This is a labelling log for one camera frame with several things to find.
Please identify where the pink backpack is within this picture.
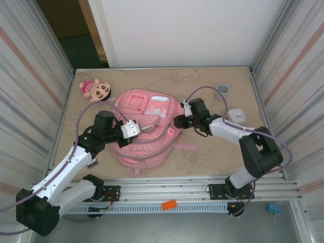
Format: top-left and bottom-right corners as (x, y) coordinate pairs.
(106, 88), (198, 178)

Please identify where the white rounded square case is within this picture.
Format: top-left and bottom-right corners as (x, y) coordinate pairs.
(226, 107), (248, 125)

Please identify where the plush doll with pink hat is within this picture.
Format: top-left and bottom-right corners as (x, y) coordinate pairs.
(79, 77), (113, 102)

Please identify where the grey cup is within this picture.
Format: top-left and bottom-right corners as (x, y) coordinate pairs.
(214, 83), (231, 102)

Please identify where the orange plastic connector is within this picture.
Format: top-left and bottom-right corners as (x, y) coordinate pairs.
(161, 199), (177, 211)

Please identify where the blue binder clip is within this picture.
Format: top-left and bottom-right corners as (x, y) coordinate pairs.
(266, 202), (283, 223)

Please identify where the black wired connector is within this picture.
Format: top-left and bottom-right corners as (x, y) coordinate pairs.
(226, 201), (245, 218)
(88, 204), (113, 212)

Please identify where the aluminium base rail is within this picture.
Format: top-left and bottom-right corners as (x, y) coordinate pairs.
(26, 177), (303, 205)

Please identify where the slotted grey cable duct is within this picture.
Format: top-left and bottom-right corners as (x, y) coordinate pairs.
(62, 204), (228, 215)

